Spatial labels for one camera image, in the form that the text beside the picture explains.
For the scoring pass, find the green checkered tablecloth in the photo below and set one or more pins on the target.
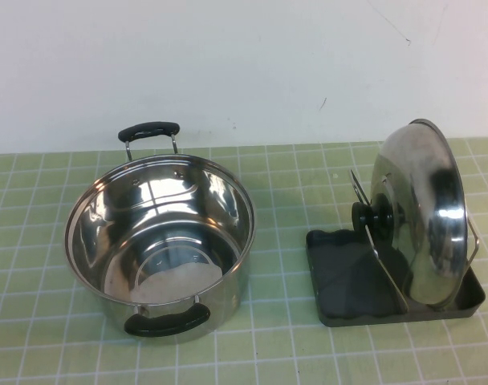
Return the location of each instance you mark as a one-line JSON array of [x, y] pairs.
[[268, 361]]

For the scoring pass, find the stainless steel domed pot lid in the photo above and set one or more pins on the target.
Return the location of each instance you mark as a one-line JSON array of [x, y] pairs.
[[420, 180]]

